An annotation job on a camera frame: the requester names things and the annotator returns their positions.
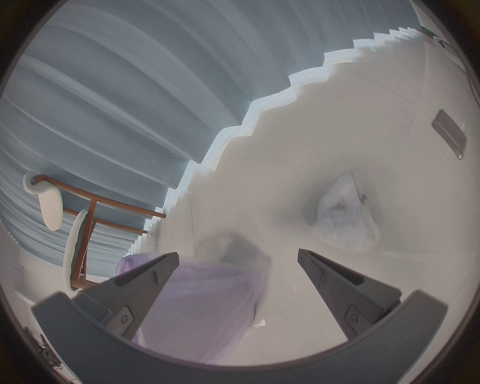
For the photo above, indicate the white trash bin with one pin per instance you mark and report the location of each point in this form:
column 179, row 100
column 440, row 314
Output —
column 202, row 318

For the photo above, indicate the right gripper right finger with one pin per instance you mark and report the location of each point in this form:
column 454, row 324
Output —
column 348, row 296

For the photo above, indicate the purple plastic bag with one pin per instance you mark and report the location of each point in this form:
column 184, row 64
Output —
column 195, row 277

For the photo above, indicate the white chair with wooden legs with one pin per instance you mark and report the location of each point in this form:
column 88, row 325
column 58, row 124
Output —
column 52, row 206

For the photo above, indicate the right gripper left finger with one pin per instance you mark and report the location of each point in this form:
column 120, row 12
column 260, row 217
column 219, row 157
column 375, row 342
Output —
column 135, row 292

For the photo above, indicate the pale blue curtain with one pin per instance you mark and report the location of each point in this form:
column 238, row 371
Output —
column 150, row 93

